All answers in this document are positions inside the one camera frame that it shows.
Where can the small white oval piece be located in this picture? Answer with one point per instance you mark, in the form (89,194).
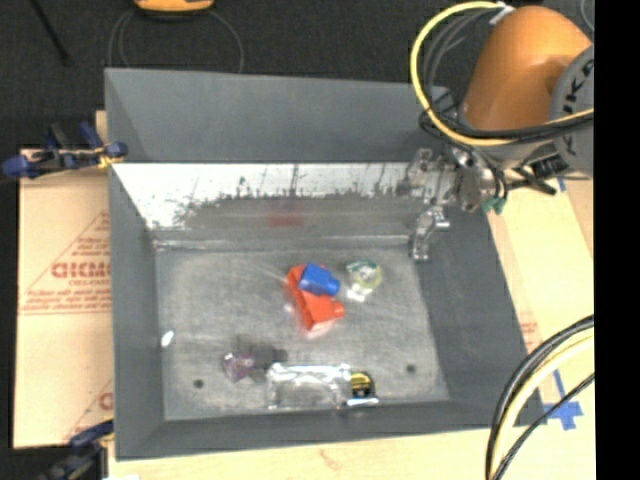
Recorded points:
(167,338)

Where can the black and yellow small box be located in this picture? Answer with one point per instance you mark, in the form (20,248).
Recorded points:
(362,385)

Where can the brown cardboard board red print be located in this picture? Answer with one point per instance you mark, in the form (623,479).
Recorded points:
(60,268)

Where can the red toy block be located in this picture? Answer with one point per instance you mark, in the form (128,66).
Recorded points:
(316,310)

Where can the blue toy block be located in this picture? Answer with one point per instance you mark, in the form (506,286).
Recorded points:
(317,279)

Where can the grey metal bin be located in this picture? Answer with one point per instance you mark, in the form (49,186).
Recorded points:
(240,288)

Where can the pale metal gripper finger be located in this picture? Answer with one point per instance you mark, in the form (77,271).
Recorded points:
(426,233)
(429,180)

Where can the silver foil packet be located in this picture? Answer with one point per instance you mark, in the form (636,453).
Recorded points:
(306,385)

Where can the purple small packet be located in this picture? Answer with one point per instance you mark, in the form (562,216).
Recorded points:
(236,366)

